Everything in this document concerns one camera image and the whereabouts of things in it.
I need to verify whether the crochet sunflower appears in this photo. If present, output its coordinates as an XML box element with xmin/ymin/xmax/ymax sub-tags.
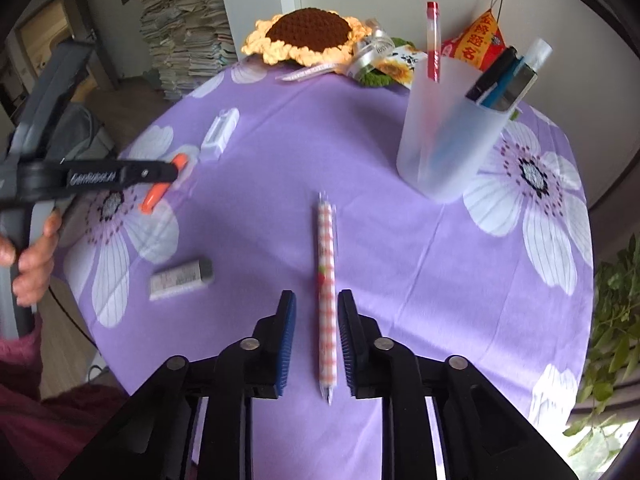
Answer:
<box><xmin>241</xmin><ymin>6</ymin><xmax>370</xmax><ymax>67</ymax></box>

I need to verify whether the sunflower-print wrapped packet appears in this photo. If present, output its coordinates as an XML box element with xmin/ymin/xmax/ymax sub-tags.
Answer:
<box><xmin>356</xmin><ymin>36</ymin><xmax>417</xmax><ymax>89</ymax></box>

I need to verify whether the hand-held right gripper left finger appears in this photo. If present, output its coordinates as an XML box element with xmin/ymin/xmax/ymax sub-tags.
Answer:
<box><xmin>60</xmin><ymin>290</ymin><xmax>297</xmax><ymax>480</ymax></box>

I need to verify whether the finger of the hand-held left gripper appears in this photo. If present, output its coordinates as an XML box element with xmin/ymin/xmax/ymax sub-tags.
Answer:
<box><xmin>20</xmin><ymin>159</ymin><xmax>182</xmax><ymax>206</ymax></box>

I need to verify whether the translucent pen holder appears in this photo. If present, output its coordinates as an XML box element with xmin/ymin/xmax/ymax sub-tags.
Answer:
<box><xmin>396</xmin><ymin>57</ymin><xmax>523</xmax><ymax>204</ymax></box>

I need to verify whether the green leafy plant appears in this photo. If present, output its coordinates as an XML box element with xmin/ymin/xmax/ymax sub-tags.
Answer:
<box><xmin>562</xmin><ymin>247</ymin><xmax>640</xmax><ymax>456</ymax></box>

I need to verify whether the black pen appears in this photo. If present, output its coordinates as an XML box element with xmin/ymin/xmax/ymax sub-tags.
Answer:
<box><xmin>465</xmin><ymin>46</ymin><xmax>518</xmax><ymax>103</ymax></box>

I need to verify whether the purple floral tablecloth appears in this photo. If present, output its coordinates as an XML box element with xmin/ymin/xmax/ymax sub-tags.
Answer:
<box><xmin>52</xmin><ymin>57</ymin><xmax>596</xmax><ymax>480</ymax></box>

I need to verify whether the blue pen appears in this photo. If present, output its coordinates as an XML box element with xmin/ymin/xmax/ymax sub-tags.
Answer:
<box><xmin>480</xmin><ymin>57</ymin><xmax>526</xmax><ymax>111</ymax></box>

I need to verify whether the stack of newspapers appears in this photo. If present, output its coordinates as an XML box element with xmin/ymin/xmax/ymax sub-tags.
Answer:
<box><xmin>132</xmin><ymin>0</ymin><xmax>236</xmax><ymax>103</ymax></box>

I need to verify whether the orange pen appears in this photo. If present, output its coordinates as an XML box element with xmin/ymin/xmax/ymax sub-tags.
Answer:
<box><xmin>141</xmin><ymin>154</ymin><xmax>190</xmax><ymax>215</ymax></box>

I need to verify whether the white eraser grey sleeve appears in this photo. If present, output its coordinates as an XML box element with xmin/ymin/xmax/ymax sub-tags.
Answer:
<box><xmin>149</xmin><ymin>256</ymin><xmax>215</xmax><ymax>302</ymax></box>

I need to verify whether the wooden door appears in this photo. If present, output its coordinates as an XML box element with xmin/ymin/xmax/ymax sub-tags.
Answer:
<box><xmin>15</xmin><ymin>0</ymin><xmax>121</xmax><ymax>126</ymax></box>

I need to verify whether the person's left hand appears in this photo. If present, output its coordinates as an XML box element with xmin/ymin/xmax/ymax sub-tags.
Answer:
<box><xmin>0</xmin><ymin>209</ymin><xmax>63</xmax><ymax>308</ymax></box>

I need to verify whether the white ribbon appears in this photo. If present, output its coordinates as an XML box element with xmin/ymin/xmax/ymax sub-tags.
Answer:
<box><xmin>277</xmin><ymin>30</ymin><xmax>396</xmax><ymax>82</ymax></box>

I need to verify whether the pink checkered pen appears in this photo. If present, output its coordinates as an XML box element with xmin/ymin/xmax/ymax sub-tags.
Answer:
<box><xmin>312</xmin><ymin>191</ymin><xmax>338</xmax><ymax>405</ymax></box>

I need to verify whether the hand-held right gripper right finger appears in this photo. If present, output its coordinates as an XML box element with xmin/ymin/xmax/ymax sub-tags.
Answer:
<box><xmin>337</xmin><ymin>289</ymin><xmax>578</xmax><ymax>480</ymax></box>

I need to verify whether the red pen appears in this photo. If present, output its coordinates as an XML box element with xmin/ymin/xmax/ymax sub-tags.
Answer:
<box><xmin>426</xmin><ymin>1</ymin><xmax>443</xmax><ymax>84</ymax></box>

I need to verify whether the grey backpack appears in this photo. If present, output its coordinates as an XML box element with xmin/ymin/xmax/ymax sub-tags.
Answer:
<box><xmin>62</xmin><ymin>102</ymin><xmax>118</xmax><ymax>161</ymax></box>

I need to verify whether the red hanging bag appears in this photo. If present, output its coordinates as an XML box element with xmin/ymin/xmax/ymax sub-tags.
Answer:
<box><xmin>440</xmin><ymin>0</ymin><xmax>511</xmax><ymax>72</ymax></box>

